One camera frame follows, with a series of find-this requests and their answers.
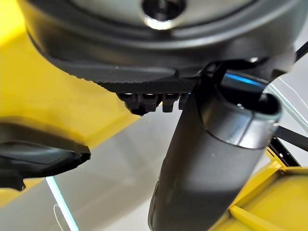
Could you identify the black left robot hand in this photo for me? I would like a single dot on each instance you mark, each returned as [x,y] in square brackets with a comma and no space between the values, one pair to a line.
[197,168]

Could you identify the yellow metal shelf board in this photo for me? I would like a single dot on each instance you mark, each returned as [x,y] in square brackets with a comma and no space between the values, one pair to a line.
[276,199]
[36,84]

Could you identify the black sole-shaped part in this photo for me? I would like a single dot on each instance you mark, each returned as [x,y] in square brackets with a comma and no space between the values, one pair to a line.
[36,154]

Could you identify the black perforated shelf post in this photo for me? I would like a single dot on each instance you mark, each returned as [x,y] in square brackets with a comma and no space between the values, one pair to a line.
[286,149]

